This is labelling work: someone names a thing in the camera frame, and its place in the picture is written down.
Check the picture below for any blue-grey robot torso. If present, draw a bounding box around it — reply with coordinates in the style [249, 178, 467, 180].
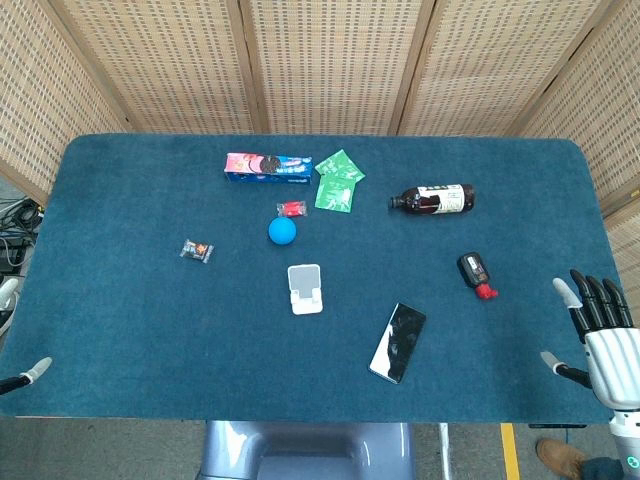
[197, 420, 417, 480]

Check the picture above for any small black bottle red cap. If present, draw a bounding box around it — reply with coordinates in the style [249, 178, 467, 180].
[456, 252, 500, 301]

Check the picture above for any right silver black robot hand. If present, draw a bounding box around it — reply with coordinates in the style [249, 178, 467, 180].
[539, 268, 640, 414]

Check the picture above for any blue cookie box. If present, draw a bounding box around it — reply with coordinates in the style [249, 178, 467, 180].
[223, 152, 315, 185]

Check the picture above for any blue ball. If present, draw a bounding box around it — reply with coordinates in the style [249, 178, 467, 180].
[267, 216, 298, 247]

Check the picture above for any metal table leg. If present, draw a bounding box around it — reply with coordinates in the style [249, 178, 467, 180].
[437, 422, 454, 480]

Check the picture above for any brown shoe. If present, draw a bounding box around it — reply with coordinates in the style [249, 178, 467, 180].
[535, 438, 592, 480]

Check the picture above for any white phone stand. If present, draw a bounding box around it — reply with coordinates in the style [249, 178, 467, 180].
[286, 262, 326, 316]

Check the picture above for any black smartphone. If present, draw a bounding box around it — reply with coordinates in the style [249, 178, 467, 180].
[368, 301, 428, 386]

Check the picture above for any green foil packet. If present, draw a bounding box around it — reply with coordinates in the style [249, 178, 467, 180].
[314, 148, 367, 184]
[313, 174, 358, 215]

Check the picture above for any small red snack packet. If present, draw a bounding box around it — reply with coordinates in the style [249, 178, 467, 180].
[276, 200, 309, 219]

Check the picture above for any dark wrapped candy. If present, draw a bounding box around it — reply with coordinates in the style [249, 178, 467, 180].
[179, 238, 216, 264]

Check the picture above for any tangle of floor cables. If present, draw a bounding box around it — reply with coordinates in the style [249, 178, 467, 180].
[0, 195, 45, 275]

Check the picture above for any dark blue trouser leg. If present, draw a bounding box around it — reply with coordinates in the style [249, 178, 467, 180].
[579, 456, 627, 480]

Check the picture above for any brown bottle with white label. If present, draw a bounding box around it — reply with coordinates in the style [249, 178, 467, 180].
[388, 183, 477, 217]

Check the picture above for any woven folding screen panel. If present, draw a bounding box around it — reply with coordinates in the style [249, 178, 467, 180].
[37, 0, 267, 136]
[505, 0, 640, 297]
[227, 0, 447, 137]
[388, 0, 627, 138]
[0, 0, 132, 207]

